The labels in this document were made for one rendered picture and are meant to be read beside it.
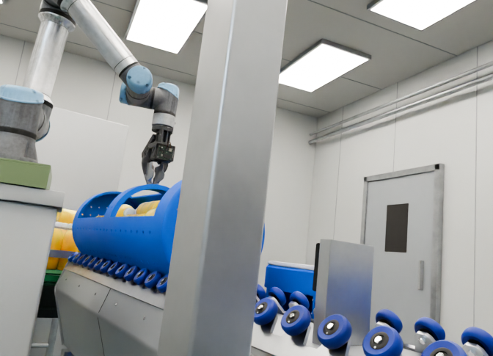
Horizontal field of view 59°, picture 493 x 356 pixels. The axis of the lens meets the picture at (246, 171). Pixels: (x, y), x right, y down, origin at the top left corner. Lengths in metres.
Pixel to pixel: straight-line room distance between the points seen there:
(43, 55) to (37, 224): 0.58
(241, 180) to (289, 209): 6.44
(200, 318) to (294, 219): 6.51
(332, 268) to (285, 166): 6.20
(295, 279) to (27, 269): 0.68
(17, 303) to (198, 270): 0.90
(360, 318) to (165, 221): 0.47
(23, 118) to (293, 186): 5.82
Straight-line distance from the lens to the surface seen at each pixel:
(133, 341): 1.08
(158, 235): 1.01
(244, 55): 0.40
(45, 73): 1.53
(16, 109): 1.35
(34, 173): 1.20
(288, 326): 0.64
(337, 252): 0.69
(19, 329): 1.23
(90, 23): 1.45
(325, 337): 0.59
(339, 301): 0.70
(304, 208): 6.95
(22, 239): 1.21
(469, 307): 4.69
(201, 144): 0.39
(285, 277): 1.24
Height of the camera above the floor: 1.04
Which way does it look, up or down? 11 degrees up
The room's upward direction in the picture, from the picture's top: 7 degrees clockwise
